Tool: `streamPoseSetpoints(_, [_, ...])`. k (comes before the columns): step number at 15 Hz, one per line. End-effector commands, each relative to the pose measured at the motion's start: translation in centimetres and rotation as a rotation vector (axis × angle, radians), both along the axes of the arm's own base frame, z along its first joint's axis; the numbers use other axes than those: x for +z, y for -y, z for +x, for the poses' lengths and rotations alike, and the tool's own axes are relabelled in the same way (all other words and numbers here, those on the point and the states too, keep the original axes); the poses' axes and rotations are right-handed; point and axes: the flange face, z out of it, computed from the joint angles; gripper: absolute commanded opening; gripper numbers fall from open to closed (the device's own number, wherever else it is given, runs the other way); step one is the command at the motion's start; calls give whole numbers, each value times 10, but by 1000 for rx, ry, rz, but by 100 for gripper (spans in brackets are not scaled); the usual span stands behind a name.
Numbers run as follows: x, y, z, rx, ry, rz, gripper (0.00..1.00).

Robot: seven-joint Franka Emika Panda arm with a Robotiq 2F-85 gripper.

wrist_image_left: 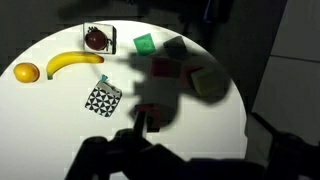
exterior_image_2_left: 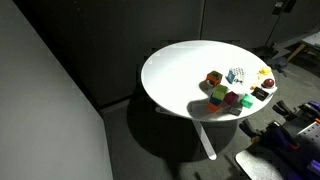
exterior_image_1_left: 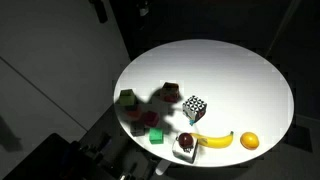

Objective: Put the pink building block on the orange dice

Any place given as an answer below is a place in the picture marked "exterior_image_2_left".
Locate blue grey floor object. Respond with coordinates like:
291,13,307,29
266,56,288,73

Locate grey metal base plate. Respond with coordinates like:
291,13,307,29
234,148,291,180

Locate yellow lemon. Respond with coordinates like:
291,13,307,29
259,65,273,76

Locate lime green building block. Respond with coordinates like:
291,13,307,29
212,84,229,100

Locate pink building block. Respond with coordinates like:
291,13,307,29
223,90,240,106

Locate orange building block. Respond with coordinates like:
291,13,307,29
207,102,221,113

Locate orange dice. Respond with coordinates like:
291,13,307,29
205,70,224,88

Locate grey building block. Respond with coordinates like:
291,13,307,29
229,106,243,117

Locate white black printed cube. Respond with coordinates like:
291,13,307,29
251,83,278,102

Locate blue building block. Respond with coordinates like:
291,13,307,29
209,95,224,107

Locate black white patterned cube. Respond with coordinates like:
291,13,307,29
225,66,246,84

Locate black tripod stand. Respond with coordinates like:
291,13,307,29
265,0,298,51

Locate black purple clamp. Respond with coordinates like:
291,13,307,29
239,118,301,153
272,99,320,123

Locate white table leg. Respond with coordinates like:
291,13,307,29
191,119,218,162

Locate wooden side table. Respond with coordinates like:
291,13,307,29
287,30,320,63

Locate perforated metal breadboard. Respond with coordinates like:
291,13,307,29
294,120,320,143

